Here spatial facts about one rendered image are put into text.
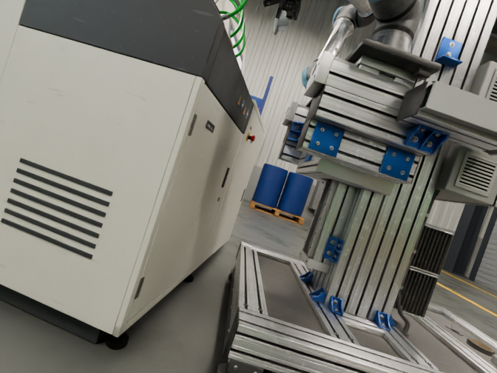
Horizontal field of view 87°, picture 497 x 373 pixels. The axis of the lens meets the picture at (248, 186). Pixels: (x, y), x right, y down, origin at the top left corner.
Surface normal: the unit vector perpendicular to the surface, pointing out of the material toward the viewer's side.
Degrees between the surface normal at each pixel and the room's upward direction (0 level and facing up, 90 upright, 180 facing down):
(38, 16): 90
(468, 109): 90
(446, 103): 90
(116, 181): 90
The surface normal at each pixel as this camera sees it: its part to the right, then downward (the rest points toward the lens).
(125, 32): -0.14, -0.02
